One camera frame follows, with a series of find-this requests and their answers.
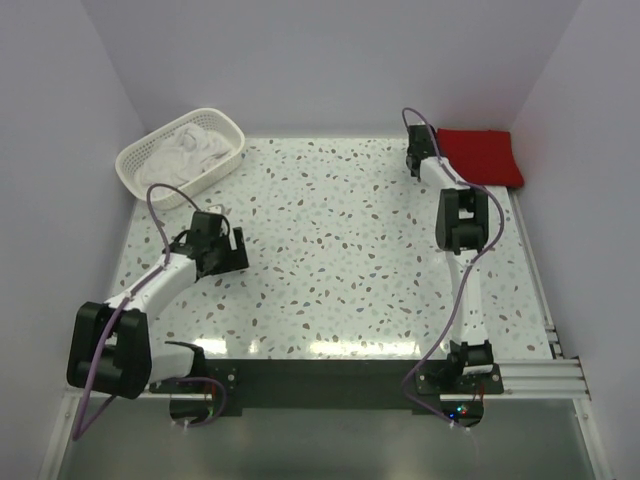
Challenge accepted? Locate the white cloth in basket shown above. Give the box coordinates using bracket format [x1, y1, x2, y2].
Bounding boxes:
[135, 123, 232, 189]

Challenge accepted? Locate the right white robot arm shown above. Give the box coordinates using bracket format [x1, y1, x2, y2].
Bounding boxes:
[406, 124, 494, 380]

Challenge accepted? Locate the white plastic laundry basket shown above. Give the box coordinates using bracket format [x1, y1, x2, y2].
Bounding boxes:
[115, 108, 245, 210]

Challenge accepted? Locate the aluminium front rail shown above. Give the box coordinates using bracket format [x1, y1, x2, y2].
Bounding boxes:
[63, 349, 594, 401]

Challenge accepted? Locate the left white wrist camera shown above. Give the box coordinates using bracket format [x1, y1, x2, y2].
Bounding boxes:
[205, 203, 231, 217]

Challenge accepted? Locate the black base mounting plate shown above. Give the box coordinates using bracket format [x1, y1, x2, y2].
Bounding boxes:
[150, 348, 505, 422]

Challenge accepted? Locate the red t shirt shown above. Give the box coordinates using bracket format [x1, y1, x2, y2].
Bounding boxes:
[437, 129, 525, 188]

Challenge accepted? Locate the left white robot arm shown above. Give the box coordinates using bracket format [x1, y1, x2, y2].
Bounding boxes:
[66, 211, 249, 399]

